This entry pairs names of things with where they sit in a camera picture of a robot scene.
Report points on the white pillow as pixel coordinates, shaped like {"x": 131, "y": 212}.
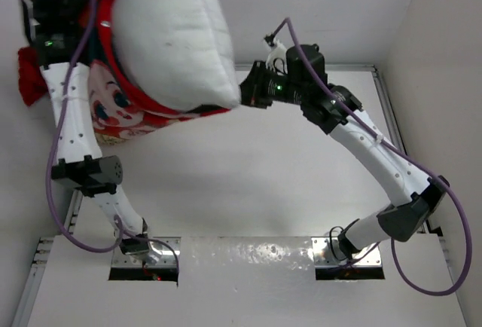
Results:
{"x": 178, "y": 52}

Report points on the red and pink pillowcase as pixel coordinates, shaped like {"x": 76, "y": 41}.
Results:
{"x": 118, "y": 109}

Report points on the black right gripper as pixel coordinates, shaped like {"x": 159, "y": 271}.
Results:
{"x": 251, "y": 90}

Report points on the metal base plate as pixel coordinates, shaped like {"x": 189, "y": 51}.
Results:
{"x": 327, "y": 256}
{"x": 160, "y": 253}

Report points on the white front cover board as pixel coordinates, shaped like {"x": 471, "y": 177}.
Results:
{"x": 231, "y": 282}

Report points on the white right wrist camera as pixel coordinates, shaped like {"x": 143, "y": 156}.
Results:
{"x": 276, "y": 60}

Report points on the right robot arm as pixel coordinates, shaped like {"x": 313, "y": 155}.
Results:
{"x": 413, "y": 194}

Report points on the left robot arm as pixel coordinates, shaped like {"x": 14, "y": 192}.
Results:
{"x": 59, "y": 30}

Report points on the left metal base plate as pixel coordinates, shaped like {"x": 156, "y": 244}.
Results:
{"x": 160, "y": 253}

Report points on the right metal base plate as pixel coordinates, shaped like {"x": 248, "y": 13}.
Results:
{"x": 327, "y": 256}

